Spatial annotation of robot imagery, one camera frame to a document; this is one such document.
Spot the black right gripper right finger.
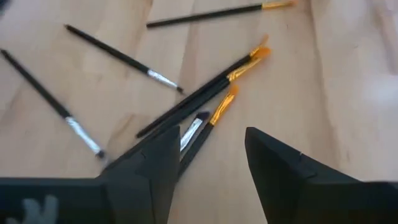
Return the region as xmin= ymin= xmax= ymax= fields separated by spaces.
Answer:
xmin=244 ymin=126 xmax=361 ymax=224

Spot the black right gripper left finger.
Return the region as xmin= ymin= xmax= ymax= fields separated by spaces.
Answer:
xmin=102 ymin=126 xmax=180 ymax=224

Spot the orange-bristle gold-ferrule paintbrush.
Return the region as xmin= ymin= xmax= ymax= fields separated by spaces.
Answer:
xmin=124 ymin=45 xmax=272 ymax=156
xmin=136 ymin=33 xmax=271 ymax=139

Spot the thin silver-ferrule black paintbrush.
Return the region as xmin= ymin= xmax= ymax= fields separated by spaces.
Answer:
xmin=0 ymin=48 xmax=106 ymax=159
xmin=63 ymin=24 xmax=185 ymax=94

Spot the gold-ferrule black paintbrush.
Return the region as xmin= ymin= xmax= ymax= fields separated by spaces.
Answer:
xmin=145 ymin=0 xmax=298 ymax=29
xmin=178 ymin=83 xmax=241 ymax=178

